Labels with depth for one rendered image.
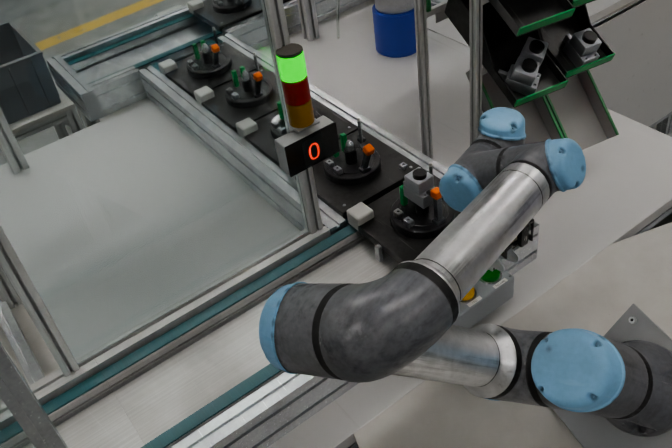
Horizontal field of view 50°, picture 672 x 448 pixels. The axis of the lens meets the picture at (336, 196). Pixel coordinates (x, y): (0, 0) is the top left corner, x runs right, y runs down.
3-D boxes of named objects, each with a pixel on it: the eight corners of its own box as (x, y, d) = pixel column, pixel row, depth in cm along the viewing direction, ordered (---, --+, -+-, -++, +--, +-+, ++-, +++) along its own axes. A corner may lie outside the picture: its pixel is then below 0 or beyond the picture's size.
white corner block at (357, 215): (375, 223, 161) (374, 209, 158) (359, 233, 159) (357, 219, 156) (362, 213, 164) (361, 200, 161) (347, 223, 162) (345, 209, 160)
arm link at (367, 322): (369, 327, 73) (573, 113, 102) (302, 323, 81) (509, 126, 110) (416, 415, 76) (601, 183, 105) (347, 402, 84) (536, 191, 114)
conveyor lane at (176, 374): (500, 254, 161) (501, 221, 155) (165, 482, 128) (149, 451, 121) (416, 196, 180) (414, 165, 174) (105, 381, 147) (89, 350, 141)
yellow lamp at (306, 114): (319, 120, 139) (316, 99, 136) (298, 131, 137) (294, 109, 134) (305, 111, 142) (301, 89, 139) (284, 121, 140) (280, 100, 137)
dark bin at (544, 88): (564, 87, 151) (578, 65, 144) (513, 108, 147) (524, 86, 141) (493, -5, 162) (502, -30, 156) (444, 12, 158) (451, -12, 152)
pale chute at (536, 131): (564, 167, 162) (575, 162, 158) (516, 188, 159) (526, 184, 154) (513, 54, 164) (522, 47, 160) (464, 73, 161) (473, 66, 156)
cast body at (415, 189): (439, 200, 153) (438, 174, 148) (423, 209, 151) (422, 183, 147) (412, 182, 158) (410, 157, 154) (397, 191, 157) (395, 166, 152)
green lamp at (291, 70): (312, 75, 133) (308, 51, 130) (290, 86, 131) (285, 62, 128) (297, 66, 136) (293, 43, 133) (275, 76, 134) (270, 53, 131)
